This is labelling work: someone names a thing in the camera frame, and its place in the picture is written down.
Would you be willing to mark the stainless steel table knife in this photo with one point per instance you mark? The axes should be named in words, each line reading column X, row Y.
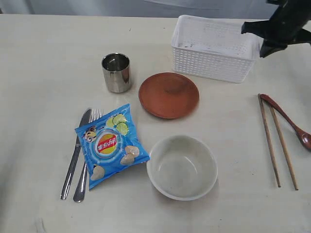
column 71, row 169

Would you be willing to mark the brown wooden spoon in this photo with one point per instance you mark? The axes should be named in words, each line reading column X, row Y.
column 304, row 137

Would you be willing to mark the blue chips snack bag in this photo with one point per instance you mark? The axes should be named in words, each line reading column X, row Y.
column 110, row 145

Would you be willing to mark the brown wooden chopstick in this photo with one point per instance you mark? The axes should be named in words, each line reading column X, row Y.
column 269, row 141
column 284, row 147

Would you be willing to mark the stainless steel cup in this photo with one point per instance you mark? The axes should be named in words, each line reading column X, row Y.
column 116, row 71

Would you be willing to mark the white ceramic bowl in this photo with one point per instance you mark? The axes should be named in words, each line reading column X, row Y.
column 182, row 168

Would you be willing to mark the white perforated plastic basket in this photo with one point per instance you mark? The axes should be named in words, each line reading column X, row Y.
column 212, row 49

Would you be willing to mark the stainless steel fork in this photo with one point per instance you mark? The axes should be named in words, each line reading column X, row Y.
column 80, row 190

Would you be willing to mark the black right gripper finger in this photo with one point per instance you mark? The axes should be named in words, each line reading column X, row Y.
column 269, row 47

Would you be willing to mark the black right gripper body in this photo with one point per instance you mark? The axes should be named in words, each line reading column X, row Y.
column 285, row 26

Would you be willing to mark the round brown wooden plate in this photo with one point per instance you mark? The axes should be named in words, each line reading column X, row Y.
column 168, row 95

